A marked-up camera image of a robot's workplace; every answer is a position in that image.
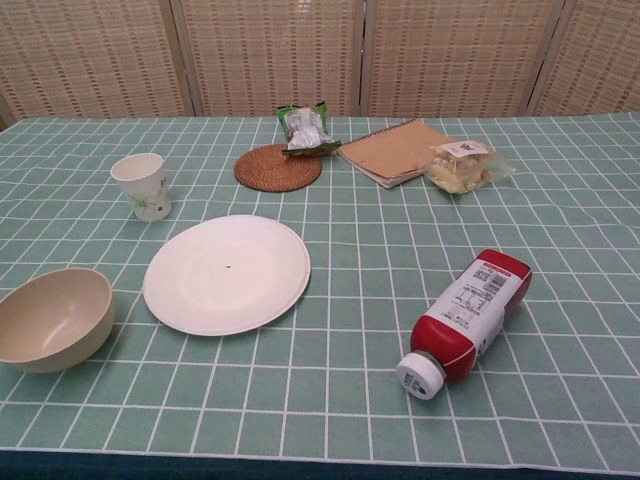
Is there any round woven rattan coaster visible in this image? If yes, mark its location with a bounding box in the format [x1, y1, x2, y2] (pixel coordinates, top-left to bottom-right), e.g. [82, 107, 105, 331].
[234, 143, 323, 193]

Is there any green checked tablecloth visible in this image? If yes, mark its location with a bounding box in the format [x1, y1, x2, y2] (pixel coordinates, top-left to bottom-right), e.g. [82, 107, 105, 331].
[0, 115, 640, 465]

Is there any brown spiral notebook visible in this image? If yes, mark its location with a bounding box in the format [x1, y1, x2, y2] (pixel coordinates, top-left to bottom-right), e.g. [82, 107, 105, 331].
[336, 118, 461, 190]

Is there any green snack packet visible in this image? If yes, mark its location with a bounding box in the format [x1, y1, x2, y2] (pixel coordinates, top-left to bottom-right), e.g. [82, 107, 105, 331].
[276, 101, 341, 159]

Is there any paper cup with green print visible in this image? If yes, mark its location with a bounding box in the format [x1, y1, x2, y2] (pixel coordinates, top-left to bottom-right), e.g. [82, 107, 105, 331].
[110, 152, 174, 223]

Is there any clear bag of pastries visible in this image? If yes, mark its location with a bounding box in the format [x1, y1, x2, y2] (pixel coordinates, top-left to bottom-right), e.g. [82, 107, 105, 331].
[418, 140, 517, 196]

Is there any woven bamboo folding screen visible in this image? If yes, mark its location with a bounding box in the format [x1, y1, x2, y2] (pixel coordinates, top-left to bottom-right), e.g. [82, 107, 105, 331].
[0, 0, 640, 132]

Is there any red white drink bottle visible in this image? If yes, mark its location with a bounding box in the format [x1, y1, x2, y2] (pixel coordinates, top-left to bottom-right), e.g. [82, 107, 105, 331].
[395, 248, 533, 402]

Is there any beige bowl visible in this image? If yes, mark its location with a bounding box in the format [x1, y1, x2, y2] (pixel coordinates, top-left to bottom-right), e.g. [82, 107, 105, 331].
[0, 267, 117, 375]

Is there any white paper plate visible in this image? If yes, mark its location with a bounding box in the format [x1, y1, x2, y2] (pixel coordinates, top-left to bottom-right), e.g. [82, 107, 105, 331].
[142, 214, 312, 337]

